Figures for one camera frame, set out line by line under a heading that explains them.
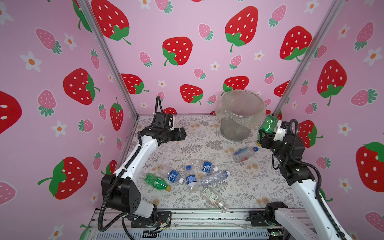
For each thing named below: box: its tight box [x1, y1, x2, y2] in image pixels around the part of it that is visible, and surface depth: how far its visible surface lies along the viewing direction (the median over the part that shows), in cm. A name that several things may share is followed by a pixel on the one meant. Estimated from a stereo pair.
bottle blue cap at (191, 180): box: [186, 165, 198, 194], surface depth 85 cm
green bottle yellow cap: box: [145, 173, 172, 192], surface depth 83 cm
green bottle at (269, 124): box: [257, 115, 279, 140], surface depth 70 cm
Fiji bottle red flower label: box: [233, 146, 259, 164], surface depth 100 cm
